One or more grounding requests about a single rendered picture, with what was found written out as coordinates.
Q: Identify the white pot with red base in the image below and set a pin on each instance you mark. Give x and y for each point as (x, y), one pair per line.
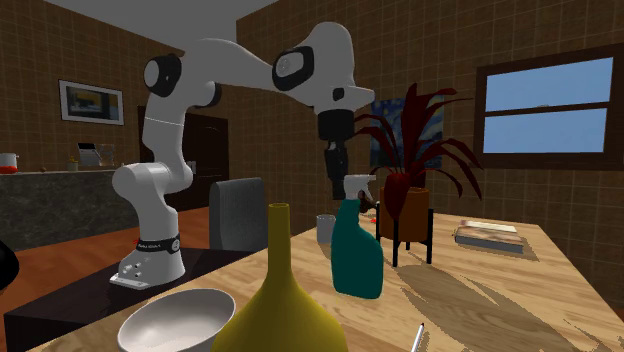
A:
(8, 163)

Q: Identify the white bowl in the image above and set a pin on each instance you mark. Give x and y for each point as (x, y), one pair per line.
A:
(175, 324)

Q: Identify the blue wall painting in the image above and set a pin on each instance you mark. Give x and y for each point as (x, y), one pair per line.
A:
(385, 141)

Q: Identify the dark wooden door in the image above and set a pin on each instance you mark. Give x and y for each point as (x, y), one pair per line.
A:
(207, 151)

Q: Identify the yellow long-necked vase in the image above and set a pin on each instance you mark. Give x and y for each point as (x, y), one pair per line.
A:
(280, 312)

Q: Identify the grey chair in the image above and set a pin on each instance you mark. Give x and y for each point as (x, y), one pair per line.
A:
(238, 214)

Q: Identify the dark stone kitchen counter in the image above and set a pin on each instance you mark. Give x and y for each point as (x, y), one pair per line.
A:
(58, 207)

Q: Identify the grey cup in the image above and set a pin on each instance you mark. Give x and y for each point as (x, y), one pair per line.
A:
(324, 229)

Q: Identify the white pen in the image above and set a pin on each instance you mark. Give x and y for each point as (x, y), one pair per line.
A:
(417, 339)

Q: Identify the stack of books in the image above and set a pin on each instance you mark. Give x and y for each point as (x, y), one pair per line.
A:
(490, 236)

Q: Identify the red potted plant on stand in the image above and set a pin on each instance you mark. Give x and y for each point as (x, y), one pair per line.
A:
(404, 195)

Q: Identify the white countertop appliance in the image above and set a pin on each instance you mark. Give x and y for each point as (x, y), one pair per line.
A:
(92, 154)

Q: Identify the dark robot stand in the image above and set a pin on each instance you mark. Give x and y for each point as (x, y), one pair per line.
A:
(88, 297)

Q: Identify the framed wall picture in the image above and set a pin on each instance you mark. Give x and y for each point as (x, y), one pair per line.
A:
(91, 102)

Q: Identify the framed window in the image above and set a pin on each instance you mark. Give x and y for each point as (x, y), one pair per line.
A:
(548, 105)

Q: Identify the black round object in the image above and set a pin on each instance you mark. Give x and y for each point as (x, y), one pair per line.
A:
(7, 267)

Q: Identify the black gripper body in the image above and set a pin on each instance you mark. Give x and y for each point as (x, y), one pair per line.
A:
(336, 146)

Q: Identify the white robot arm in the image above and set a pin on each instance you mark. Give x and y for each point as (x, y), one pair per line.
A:
(161, 131)

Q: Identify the teal spray bottle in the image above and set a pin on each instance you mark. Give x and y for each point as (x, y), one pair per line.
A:
(357, 253)

